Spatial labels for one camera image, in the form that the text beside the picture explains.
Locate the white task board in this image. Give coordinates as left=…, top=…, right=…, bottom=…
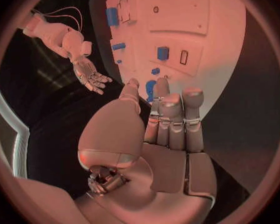
left=105, top=0, right=248, bottom=121

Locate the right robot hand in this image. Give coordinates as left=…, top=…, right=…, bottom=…
left=71, top=56, right=114, bottom=95

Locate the large blue cylinder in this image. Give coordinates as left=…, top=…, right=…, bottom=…
left=105, top=7, right=120, bottom=26

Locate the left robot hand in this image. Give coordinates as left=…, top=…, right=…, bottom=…
left=73, top=77, right=217, bottom=224

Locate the white cable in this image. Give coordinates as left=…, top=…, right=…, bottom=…
left=43, top=6, right=84, bottom=32
left=44, top=13, right=80, bottom=29

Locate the blue block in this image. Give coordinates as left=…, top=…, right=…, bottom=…
left=156, top=46, right=169, bottom=61

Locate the blue peg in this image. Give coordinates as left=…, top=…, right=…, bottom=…
left=111, top=43, right=127, bottom=51

